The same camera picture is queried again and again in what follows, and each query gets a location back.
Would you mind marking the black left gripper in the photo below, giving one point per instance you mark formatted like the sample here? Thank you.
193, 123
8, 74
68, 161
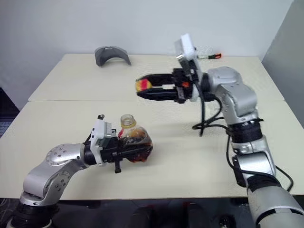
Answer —
110, 152

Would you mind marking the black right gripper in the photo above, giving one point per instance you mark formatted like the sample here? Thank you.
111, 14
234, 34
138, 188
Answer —
183, 92

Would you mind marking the clear bottle with dark drink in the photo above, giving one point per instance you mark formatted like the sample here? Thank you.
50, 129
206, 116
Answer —
133, 135

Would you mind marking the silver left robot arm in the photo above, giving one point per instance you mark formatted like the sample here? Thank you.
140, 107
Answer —
59, 154

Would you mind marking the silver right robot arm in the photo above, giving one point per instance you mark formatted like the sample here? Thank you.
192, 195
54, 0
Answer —
237, 95

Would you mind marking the orange and black screwdriver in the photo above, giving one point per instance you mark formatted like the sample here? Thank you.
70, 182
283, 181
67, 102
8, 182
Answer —
215, 56

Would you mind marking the grey curved plastic shield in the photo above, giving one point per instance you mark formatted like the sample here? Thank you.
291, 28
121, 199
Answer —
111, 52

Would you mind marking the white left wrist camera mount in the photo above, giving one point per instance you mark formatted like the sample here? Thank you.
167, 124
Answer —
98, 129

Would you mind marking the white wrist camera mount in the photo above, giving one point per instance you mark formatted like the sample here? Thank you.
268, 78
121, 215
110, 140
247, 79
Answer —
98, 129
188, 47

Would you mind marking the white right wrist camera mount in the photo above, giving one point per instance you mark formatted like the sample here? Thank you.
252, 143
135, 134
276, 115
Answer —
188, 47

